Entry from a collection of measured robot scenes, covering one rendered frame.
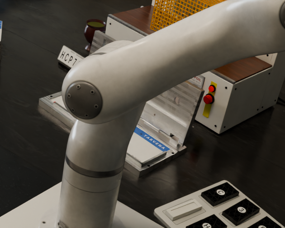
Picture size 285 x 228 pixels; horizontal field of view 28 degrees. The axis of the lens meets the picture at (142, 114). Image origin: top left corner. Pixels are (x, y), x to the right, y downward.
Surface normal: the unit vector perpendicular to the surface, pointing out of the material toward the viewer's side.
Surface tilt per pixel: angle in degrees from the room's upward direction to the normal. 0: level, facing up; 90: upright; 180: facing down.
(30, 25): 0
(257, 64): 0
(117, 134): 30
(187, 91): 81
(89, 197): 85
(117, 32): 90
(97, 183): 86
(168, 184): 0
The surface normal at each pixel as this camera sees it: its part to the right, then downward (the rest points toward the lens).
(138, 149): 0.16, -0.84
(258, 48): -0.57, 0.77
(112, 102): 0.13, 0.34
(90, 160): -0.13, 0.37
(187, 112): -0.64, 0.15
